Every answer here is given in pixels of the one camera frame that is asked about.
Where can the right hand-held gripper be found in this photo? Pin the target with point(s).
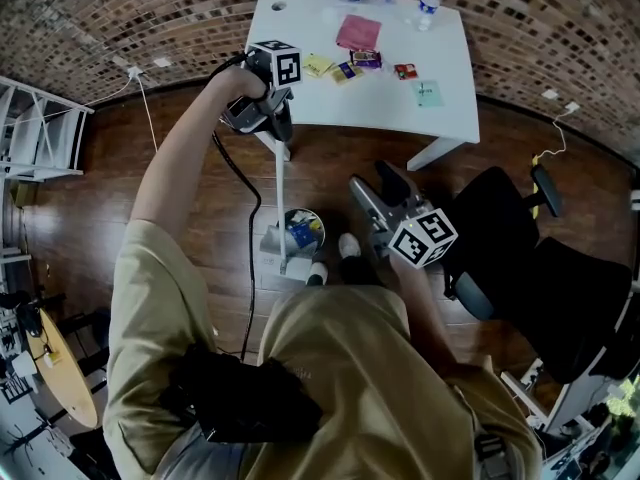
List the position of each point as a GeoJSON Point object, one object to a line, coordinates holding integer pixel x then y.
{"type": "Point", "coordinates": [422, 238]}

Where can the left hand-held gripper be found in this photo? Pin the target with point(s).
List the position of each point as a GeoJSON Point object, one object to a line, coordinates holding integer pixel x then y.
{"type": "Point", "coordinates": [285, 68]}

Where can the round grey trash can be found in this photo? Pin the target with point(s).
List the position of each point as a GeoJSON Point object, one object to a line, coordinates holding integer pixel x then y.
{"type": "Point", "coordinates": [307, 233]}

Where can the person's right forearm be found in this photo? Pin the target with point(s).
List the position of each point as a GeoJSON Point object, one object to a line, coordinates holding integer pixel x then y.
{"type": "Point", "coordinates": [425, 308]}

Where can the person's left forearm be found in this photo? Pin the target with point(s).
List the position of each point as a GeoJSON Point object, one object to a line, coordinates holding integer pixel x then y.
{"type": "Point", "coordinates": [175, 163]}

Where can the person's left hand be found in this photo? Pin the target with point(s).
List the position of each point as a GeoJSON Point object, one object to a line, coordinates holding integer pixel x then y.
{"type": "Point", "coordinates": [245, 84]}

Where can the person's white shoe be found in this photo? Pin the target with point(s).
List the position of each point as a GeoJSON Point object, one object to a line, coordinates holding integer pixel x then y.
{"type": "Point", "coordinates": [318, 273]}
{"type": "Point", "coordinates": [349, 245]}

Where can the pale yellow packet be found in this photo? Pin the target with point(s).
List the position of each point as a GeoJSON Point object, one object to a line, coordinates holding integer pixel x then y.
{"type": "Point", "coordinates": [317, 65]}

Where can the gold snack packet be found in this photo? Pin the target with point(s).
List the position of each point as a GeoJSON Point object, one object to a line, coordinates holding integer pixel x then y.
{"type": "Point", "coordinates": [346, 73]}

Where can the person's black trouser legs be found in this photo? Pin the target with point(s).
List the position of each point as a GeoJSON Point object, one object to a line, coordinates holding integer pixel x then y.
{"type": "Point", "coordinates": [357, 270]}

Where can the white table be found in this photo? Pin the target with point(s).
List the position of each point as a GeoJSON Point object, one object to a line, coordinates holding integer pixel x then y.
{"type": "Point", "coordinates": [380, 103]}

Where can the purple snack packet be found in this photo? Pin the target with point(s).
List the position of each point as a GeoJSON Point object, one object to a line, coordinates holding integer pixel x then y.
{"type": "Point", "coordinates": [366, 59]}

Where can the green sticky note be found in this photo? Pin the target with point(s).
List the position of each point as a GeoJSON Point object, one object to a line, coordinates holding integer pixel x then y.
{"type": "Point", "coordinates": [428, 93]}

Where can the pink cloth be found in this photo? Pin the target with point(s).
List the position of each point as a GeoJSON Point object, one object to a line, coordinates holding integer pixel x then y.
{"type": "Point", "coordinates": [358, 32]}

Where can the red snack packet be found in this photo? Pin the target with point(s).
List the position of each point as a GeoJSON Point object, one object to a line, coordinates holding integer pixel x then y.
{"type": "Point", "coordinates": [405, 71]}

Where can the black office chair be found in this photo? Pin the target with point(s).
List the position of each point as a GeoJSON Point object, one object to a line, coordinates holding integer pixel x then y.
{"type": "Point", "coordinates": [540, 278]}

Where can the person's beige shirt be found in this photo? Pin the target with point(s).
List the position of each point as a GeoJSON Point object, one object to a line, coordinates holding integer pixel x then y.
{"type": "Point", "coordinates": [360, 378]}

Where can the white shelf unit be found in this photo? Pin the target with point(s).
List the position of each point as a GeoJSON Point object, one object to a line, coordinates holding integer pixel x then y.
{"type": "Point", "coordinates": [40, 133]}

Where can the black waist pouch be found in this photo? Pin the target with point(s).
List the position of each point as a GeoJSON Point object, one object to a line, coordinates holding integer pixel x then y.
{"type": "Point", "coordinates": [240, 398]}

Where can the small white box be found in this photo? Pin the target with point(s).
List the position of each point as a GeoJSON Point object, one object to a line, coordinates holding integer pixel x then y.
{"type": "Point", "coordinates": [51, 359]}

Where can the round wooden table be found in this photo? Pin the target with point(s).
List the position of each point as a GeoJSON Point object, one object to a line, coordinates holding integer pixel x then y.
{"type": "Point", "coordinates": [65, 383]}

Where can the white wall plate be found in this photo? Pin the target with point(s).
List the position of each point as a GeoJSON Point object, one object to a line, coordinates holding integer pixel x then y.
{"type": "Point", "coordinates": [549, 94]}
{"type": "Point", "coordinates": [162, 62]}

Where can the white wall plug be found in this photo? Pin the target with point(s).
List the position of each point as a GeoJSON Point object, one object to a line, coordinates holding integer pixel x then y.
{"type": "Point", "coordinates": [135, 72]}
{"type": "Point", "coordinates": [572, 107]}

